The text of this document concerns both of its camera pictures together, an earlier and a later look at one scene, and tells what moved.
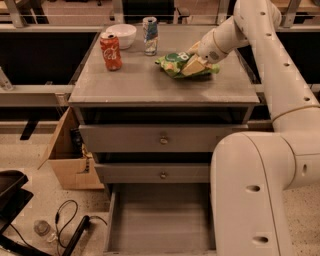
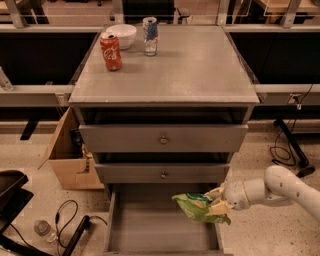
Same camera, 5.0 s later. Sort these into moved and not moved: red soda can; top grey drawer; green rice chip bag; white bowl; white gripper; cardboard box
Moved: green rice chip bag; white gripper
Not moved: white bowl; red soda can; cardboard box; top grey drawer
